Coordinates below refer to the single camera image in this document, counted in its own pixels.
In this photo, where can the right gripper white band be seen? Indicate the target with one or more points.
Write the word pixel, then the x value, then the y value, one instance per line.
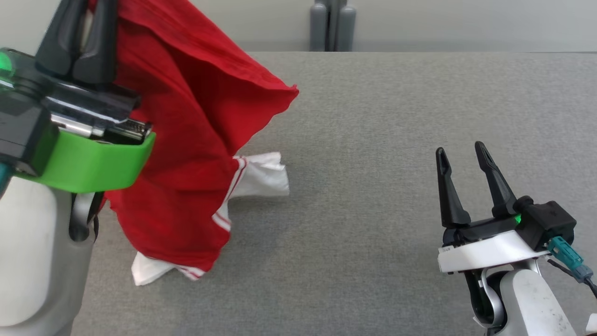
pixel 485 249

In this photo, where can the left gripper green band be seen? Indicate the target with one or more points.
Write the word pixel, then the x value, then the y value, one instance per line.
pixel 102 158

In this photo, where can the red basketball jersey white sleeves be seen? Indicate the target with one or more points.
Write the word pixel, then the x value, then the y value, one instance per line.
pixel 186 116

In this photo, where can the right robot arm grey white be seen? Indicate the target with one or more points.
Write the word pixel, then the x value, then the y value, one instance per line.
pixel 531 303

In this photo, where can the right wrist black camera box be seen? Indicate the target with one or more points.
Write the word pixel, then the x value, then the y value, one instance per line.
pixel 545 224

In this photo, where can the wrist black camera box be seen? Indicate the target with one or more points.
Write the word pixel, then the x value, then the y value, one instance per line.
pixel 545 224
pixel 21 135

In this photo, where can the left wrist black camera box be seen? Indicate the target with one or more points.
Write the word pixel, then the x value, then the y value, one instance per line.
pixel 21 135

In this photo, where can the grey partition post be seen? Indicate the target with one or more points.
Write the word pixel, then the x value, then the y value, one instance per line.
pixel 333 25

